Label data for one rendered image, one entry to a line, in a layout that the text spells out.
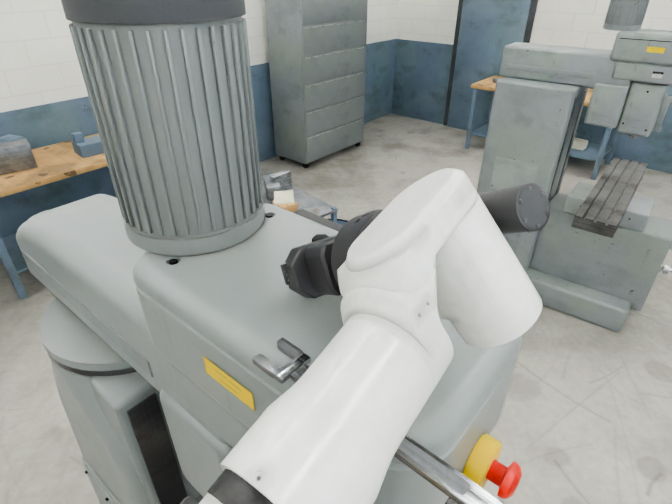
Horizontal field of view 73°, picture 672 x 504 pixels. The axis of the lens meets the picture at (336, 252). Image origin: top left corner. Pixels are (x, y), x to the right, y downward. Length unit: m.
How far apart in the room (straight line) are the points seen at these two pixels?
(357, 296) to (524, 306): 0.12
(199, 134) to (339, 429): 0.42
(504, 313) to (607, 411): 2.93
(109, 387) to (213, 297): 0.51
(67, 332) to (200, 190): 0.62
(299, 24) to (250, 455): 5.38
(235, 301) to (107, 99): 0.27
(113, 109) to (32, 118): 4.21
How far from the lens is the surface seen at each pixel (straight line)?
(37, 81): 4.80
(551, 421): 3.06
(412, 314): 0.26
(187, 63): 0.55
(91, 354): 1.05
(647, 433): 3.25
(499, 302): 0.33
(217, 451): 0.79
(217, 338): 0.53
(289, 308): 0.52
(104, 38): 0.57
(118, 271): 0.89
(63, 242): 1.05
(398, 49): 8.22
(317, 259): 0.44
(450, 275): 0.31
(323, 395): 0.24
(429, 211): 0.28
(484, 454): 0.54
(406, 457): 0.39
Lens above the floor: 2.22
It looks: 32 degrees down
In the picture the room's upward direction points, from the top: straight up
